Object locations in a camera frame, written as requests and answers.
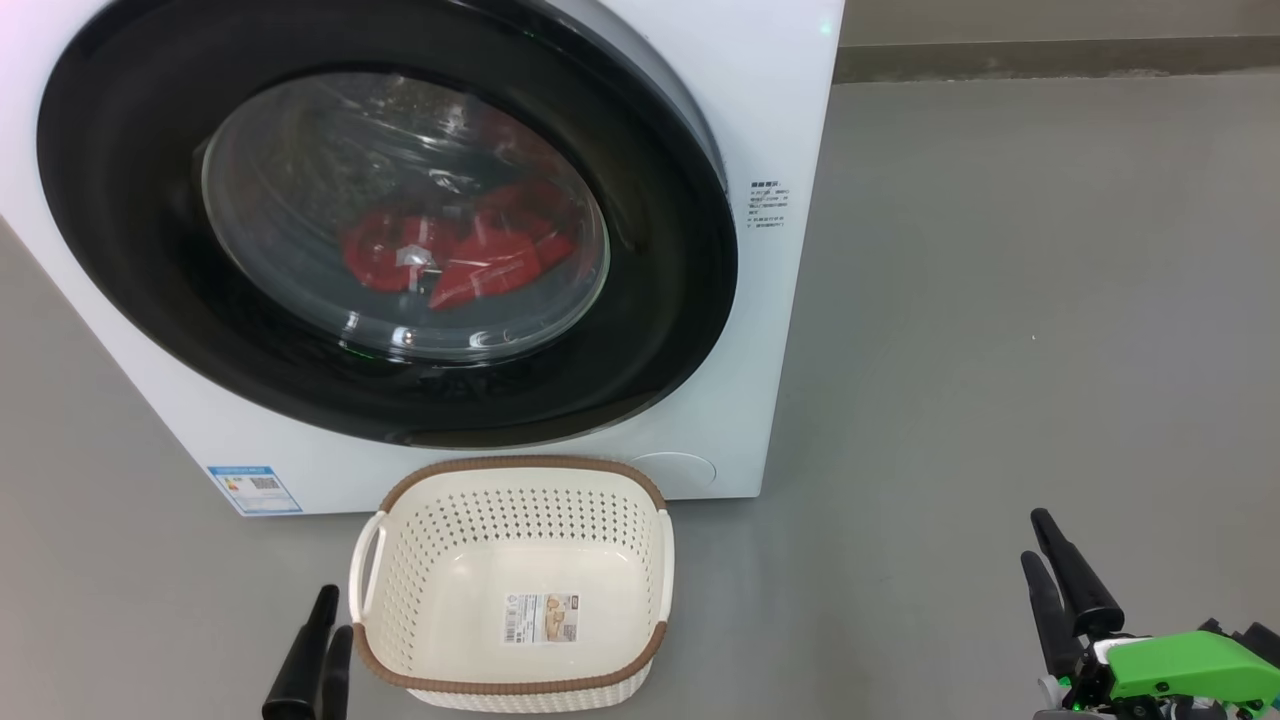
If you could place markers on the white front-load washing machine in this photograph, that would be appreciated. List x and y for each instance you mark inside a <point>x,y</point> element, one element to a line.
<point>780,100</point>

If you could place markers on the red and white garment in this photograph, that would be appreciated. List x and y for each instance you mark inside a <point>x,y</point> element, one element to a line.
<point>480,262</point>

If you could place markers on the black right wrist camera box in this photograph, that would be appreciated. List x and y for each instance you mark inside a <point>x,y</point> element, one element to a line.
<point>1255,640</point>

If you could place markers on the grey skirting board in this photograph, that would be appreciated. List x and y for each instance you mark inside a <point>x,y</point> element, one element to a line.
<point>1050,58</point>

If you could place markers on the blue energy label sticker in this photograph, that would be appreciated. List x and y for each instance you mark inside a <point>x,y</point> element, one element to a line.
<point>255,490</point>

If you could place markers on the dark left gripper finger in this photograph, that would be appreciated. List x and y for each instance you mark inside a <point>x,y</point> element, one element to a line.
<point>336,680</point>
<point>300,670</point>

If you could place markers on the printed paper label sticker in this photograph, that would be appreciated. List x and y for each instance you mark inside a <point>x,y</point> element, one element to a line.
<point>540,618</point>

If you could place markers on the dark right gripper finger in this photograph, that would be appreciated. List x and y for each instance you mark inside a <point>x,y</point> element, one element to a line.
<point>1050,620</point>
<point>1080,585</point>

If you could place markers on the cream perforated laundry basket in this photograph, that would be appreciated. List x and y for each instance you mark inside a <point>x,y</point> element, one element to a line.
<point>450,610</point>

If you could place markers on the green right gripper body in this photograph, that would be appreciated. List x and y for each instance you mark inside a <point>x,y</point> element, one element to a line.
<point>1180,670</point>

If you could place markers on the black round washer door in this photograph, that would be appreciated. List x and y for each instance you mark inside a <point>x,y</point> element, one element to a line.
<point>120,200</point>

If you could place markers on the round filter access cover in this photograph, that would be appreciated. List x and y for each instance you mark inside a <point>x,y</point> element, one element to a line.
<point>675,472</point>

